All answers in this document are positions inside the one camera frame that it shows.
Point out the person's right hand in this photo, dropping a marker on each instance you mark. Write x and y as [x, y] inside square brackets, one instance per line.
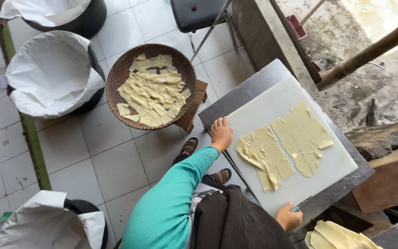
[286, 219]

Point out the person's left hand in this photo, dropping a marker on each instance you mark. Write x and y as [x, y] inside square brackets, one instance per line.
[221, 135]

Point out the person's left fingers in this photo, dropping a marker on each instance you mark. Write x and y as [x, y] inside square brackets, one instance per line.
[221, 122]

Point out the person's right fingers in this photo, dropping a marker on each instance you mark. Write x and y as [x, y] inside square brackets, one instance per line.
[296, 217]

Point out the small wooden stool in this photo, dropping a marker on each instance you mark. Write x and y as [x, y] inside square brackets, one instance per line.
[194, 107]

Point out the white plastic cutting board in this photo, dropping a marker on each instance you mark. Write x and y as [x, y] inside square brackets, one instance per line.
[309, 179]

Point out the stack of pale dough sheets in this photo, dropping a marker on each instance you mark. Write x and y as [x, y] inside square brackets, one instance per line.
[337, 237]

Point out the crumpled pale dough sheet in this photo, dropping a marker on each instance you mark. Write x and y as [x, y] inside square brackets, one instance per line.
[263, 155]

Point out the dark brown apron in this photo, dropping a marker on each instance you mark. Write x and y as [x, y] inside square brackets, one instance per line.
[237, 221]

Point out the pile of cut dough pieces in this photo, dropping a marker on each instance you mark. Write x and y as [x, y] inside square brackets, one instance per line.
[152, 93]

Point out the flat cut pale dough sheet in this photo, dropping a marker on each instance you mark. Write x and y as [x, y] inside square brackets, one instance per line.
[304, 131]

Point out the grey metal tray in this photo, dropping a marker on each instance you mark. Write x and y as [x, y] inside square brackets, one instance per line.
[394, 238]

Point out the brown wooden board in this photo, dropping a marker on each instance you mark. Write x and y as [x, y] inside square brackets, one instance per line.
[392, 176]

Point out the black folding chair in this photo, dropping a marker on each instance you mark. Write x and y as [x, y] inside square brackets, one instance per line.
[195, 13]

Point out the rough grey log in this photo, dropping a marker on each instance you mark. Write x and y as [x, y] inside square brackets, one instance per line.
[378, 140]

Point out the round woven basket tray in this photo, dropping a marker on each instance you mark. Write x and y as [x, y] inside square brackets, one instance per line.
[119, 74]

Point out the black bucket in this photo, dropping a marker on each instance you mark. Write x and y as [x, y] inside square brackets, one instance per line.
[81, 206]
[97, 100]
[92, 19]

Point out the dark hatchet head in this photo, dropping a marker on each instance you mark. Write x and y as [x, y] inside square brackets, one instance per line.
[372, 114]

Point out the thick wooden pole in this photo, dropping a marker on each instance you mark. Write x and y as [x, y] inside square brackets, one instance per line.
[368, 53]

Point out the white plastic bucket liner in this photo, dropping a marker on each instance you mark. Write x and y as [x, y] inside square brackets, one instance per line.
[52, 74]
[43, 10]
[43, 226]

